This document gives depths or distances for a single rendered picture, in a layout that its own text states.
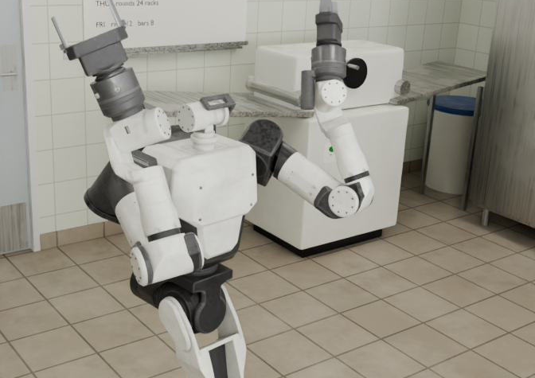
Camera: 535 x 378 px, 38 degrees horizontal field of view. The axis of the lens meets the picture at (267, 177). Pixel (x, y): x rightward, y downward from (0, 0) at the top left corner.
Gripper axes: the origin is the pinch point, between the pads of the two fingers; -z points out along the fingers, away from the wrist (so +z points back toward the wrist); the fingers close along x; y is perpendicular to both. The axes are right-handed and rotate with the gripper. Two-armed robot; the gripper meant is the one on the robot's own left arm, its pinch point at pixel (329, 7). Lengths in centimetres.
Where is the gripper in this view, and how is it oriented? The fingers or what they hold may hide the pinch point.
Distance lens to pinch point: 199.1
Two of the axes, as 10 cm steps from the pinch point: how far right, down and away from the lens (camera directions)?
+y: -9.7, 0.0, 2.4
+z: -0.2, 10.0, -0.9
